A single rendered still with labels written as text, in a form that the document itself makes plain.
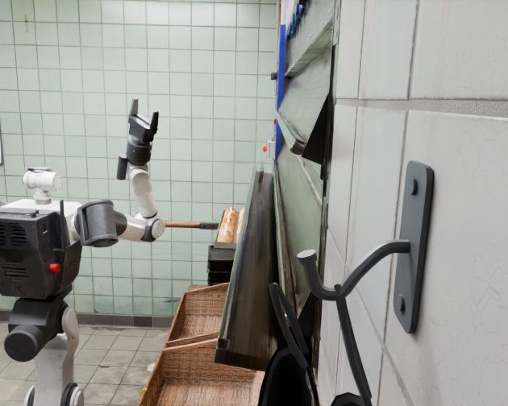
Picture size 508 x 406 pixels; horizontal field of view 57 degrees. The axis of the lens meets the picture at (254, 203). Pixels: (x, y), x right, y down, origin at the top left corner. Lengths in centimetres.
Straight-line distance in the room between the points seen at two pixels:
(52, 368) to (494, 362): 187
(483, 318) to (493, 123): 7
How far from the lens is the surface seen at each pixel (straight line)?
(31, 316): 178
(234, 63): 335
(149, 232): 185
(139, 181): 174
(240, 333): 80
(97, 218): 165
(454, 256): 21
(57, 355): 196
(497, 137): 18
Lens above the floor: 179
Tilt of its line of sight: 13 degrees down
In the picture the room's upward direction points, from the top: 2 degrees clockwise
